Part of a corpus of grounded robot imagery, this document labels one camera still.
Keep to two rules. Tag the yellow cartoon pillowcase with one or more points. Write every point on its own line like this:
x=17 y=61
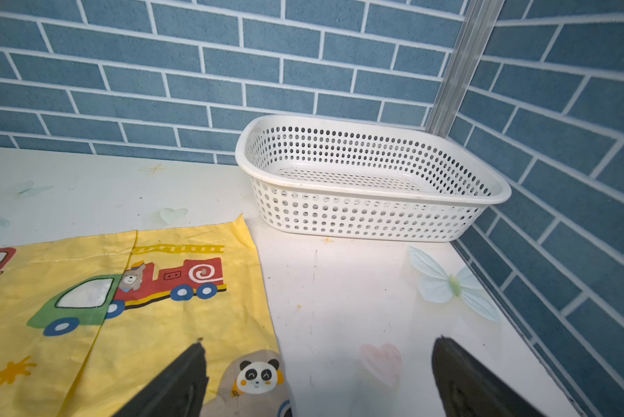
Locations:
x=86 y=323

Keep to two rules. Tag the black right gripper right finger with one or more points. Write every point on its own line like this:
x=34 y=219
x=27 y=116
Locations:
x=468 y=388

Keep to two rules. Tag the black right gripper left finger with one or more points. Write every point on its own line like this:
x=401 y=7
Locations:
x=179 y=390

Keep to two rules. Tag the aluminium corner post right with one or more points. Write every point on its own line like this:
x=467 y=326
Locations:
x=479 y=22

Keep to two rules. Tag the white perforated plastic basket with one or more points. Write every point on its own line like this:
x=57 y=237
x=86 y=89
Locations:
x=324 y=177

